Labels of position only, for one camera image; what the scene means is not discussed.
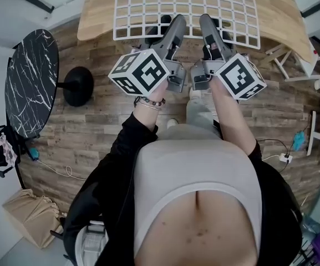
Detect white cable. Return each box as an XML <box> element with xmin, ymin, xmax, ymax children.
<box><xmin>37</xmin><ymin>159</ymin><xmax>88</xmax><ymax>181</ymax></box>

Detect white wire grid shelf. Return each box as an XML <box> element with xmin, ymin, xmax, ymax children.
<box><xmin>112</xmin><ymin>0</ymin><xmax>261</xmax><ymax>50</ymax></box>

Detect person's left forearm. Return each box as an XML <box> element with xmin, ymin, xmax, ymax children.
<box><xmin>133</xmin><ymin>81</ymin><xmax>168</xmax><ymax>135</ymax></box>

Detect pink patterned cloth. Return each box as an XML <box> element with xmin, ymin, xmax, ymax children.
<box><xmin>0</xmin><ymin>132</ymin><xmax>19</xmax><ymax>166</ymax></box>

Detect person's bare belly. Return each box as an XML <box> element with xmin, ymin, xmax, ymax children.
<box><xmin>134</xmin><ymin>190</ymin><xmax>260</xmax><ymax>266</ymax></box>

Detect black marble round table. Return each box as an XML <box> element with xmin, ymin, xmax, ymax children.
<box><xmin>4</xmin><ymin>28</ymin><xmax>95</xmax><ymax>139</ymax></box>

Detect black cable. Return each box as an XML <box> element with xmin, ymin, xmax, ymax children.
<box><xmin>256</xmin><ymin>138</ymin><xmax>292</xmax><ymax>174</ymax></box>

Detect white plastic bin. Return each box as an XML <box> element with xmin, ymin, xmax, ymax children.
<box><xmin>75</xmin><ymin>220</ymin><xmax>110</xmax><ymax>266</ymax></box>

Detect person's grey trousers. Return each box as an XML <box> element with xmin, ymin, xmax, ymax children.
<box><xmin>186</xmin><ymin>93</ymin><xmax>219</xmax><ymax>134</ymax></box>

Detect teal cloth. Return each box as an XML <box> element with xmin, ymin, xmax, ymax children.
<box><xmin>292</xmin><ymin>131</ymin><xmax>306</xmax><ymax>152</ymax></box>

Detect person's black jacket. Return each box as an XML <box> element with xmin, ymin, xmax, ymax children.
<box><xmin>62</xmin><ymin>112</ymin><xmax>304</xmax><ymax>266</ymax></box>

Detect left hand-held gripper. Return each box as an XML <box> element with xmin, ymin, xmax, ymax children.
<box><xmin>108</xmin><ymin>14</ymin><xmax>188</xmax><ymax>97</ymax></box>

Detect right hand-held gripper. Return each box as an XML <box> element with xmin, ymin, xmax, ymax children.
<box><xmin>190</xmin><ymin>13</ymin><xmax>267</xmax><ymax>101</ymax></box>

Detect person's white crop top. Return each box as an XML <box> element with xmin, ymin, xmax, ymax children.
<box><xmin>133</xmin><ymin>125</ymin><xmax>263</xmax><ymax>260</ymax></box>

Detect white chair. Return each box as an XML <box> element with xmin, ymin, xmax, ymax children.
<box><xmin>284</xmin><ymin>55</ymin><xmax>320</xmax><ymax>83</ymax></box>

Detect thin chain bracelet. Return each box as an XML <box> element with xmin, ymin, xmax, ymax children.
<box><xmin>137</xmin><ymin>101</ymin><xmax>162</xmax><ymax>111</ymax></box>

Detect dark beaded bracelet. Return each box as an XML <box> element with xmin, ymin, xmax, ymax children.
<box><xmin>134</xmin><ymin>96</ymin><xmax>166</xmax><ymax>108</ymax></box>

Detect person's right forearm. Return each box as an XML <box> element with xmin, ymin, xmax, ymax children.
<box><xmin>211</xmin><ymin>78</ymin><xmax>258</xmax><ymax>157</ymax></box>

